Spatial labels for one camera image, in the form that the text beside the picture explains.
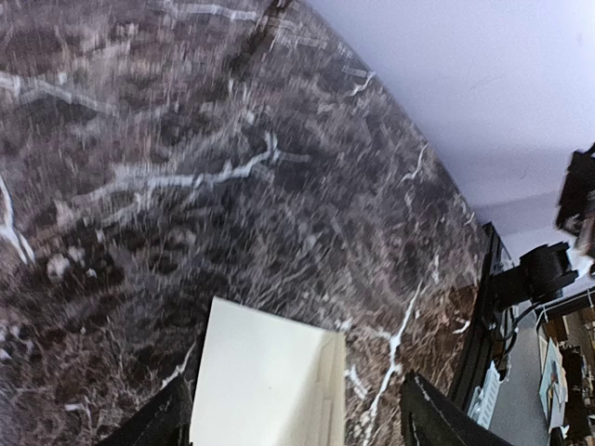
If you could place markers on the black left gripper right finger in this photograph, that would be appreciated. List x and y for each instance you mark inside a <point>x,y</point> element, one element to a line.
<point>430,418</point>

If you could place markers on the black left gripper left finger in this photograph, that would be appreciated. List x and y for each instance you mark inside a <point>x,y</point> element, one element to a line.
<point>163,420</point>

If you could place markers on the cream paper envelope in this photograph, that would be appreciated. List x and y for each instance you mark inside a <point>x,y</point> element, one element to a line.
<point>267,380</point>

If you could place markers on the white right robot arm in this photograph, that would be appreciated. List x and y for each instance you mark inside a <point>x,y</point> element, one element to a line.
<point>544,271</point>

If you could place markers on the white slotted cable duct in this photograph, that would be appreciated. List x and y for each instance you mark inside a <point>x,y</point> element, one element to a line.
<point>483,402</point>

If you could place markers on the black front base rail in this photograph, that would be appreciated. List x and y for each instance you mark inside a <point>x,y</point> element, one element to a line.
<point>476,356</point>

